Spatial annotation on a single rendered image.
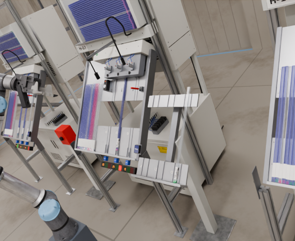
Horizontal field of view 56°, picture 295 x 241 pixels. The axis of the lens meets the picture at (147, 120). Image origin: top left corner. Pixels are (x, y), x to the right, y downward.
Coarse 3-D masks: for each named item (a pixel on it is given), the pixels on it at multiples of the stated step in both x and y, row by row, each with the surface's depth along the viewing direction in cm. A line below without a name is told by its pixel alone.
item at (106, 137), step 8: (104, 128) 199; (112, 128) 193; (128, 128) 183; (136, 128) 178; (104, 136) 198; (112, 136) 192; (120, 136) 186; (128, 136) 182; (136, 136) 177; (96, 144) 203; (104, 144) 196; (112, 144) 191; (120, 144) 185; (128, 144) 180; (104, 152) 195; (112, 152) 190; (120, 152) 184; (128, 152) 180
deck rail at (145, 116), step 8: (152, 56) 178; (152, 64) 178; (152, 72) 178; (152, 80) 178; (144, 88) 176; (152, 88) 179; (144, 96) 175; (144, 104) 174; (144, 112) 174; (144, 120) 174; (144, 128) 174; (144, 136) 175; (144, 144) 175; (136, 160) 172
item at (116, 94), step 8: (88, 64) 223; (96, 64) 216; (104, 64) 209; (88, 72) 222; (104, 72) 208; (144, 72) 180; (88, 80) 220; (96, 80) 213; (112, 80) 200; (120, 80) 194; (128, 80) 189; (136, 80) 183; (144, 80) 179; (112, 88) 199; (120, 88) 193; (128, 88) 188; (104, 96) 204; (112, 96) 197; (120, 96) 192; (128, 96) 187; (136, 96) 182
